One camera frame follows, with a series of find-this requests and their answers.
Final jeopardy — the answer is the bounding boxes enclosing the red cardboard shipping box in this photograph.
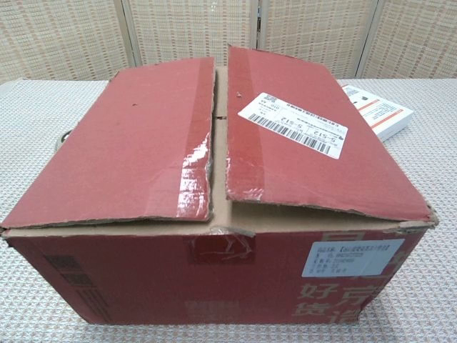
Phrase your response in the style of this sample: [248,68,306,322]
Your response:
[0,44,440,327]

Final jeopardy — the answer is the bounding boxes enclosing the flat white orange product box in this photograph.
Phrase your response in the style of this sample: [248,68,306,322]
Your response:
[340,84,415,143]

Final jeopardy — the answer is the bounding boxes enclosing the woven folding screen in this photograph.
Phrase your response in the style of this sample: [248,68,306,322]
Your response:
[0,0,457,82]

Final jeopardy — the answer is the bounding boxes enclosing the white woven tablecloth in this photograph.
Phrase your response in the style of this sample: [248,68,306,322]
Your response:
[0,76,457,343]

